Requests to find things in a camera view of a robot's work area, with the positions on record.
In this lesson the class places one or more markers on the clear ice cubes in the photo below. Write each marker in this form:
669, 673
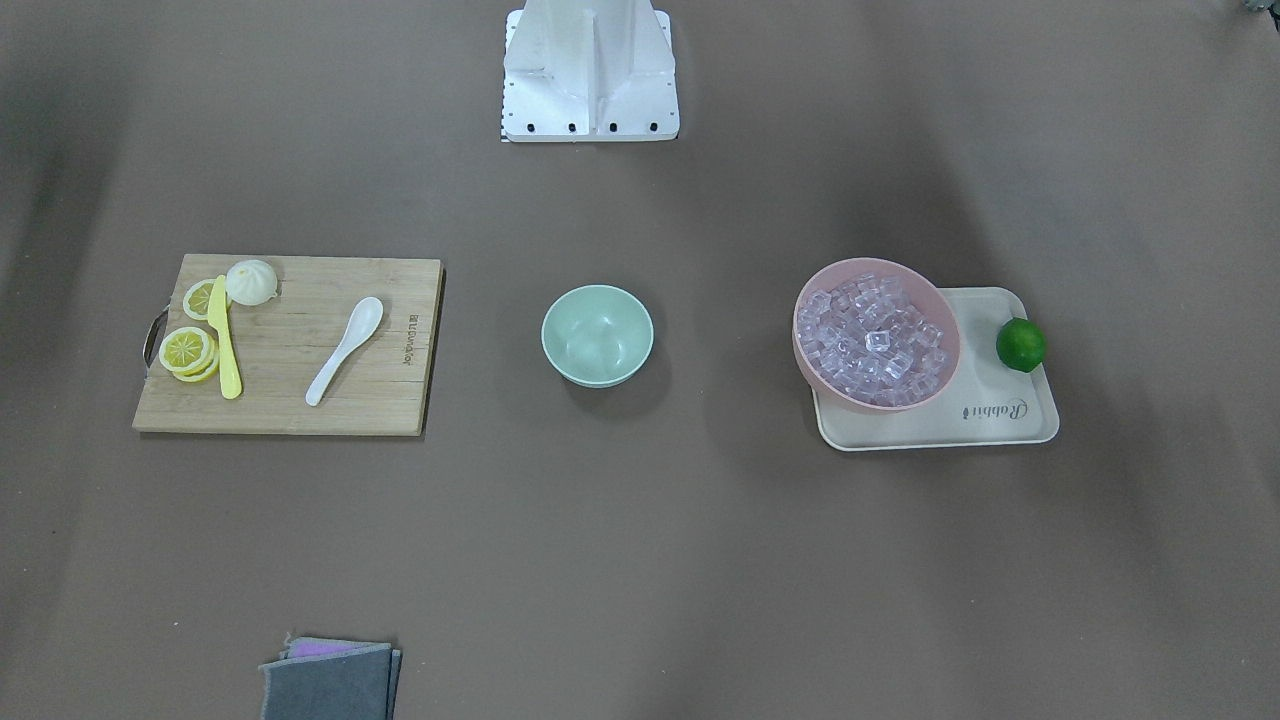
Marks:
872, 340

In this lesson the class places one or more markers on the white ceramic spoon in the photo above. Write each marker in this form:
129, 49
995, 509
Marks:
363, 321

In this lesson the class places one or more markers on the mint green bowl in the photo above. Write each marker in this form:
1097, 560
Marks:
597, 336

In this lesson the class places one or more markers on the pink bowl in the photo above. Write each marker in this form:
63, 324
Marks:
820, 375

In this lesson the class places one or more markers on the bamboo cutting board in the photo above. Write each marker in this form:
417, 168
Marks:
381, 389

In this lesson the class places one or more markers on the cream plastic tray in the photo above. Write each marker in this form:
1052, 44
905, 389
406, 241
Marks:
985, 403

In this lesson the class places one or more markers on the green lime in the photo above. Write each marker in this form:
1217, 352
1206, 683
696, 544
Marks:
1021, 345

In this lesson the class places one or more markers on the white steamed bun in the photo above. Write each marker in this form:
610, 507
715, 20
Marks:
251, 282

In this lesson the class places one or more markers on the yellow plastic knife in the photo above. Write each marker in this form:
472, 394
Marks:
230, 381

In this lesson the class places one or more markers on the front lemon slice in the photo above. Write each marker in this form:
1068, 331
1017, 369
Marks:
190, 354

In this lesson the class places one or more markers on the lemon slice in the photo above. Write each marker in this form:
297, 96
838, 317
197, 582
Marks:
190, 354
196, 302

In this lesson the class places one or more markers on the back lemon slice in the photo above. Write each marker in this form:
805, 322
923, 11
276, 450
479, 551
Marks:
196, 302

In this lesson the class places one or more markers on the grey folded cloth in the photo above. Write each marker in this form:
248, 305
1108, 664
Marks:
325, 678

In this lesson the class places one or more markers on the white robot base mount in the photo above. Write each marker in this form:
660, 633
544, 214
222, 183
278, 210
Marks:
589, 71

